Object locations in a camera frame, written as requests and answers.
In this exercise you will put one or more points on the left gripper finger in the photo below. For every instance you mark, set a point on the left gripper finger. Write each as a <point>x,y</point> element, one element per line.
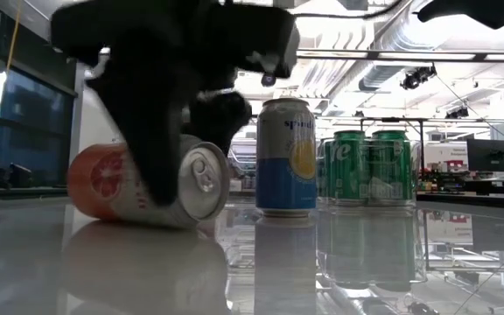
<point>156,140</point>
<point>221,118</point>

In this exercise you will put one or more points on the black ceiling dome camera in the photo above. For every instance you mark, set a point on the black ceiling dome camera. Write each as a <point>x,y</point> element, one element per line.
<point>268,80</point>

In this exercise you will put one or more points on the dark office desk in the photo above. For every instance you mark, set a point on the dark office desk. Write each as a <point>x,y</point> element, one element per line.
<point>488,184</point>

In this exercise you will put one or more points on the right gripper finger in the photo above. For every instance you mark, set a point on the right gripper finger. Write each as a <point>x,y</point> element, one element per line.
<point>435,12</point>

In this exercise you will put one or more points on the dark glass partition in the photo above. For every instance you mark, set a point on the dark glass partition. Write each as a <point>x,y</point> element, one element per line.
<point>33,131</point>

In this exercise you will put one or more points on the silver ventilation duct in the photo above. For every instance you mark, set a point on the silver ventilation duct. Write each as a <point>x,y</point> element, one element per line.
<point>366,39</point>

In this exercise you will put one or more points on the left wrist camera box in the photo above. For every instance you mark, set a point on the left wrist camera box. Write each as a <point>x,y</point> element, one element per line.
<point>256,30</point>

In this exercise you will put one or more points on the orange Spindrift can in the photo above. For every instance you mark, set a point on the orange Spindrift can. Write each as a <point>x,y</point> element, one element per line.
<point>90,197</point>

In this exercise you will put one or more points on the black computer monitor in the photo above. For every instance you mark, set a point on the black computer monitor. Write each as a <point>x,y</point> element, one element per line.
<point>492,155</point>

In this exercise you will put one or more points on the black track spotlight cluster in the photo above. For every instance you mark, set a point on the black track spotlight cluster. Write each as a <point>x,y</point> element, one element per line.
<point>418,78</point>
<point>457,113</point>

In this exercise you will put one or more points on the blue Spindrift can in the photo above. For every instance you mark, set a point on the blue Spindrift can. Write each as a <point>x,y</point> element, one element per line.
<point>285,184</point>

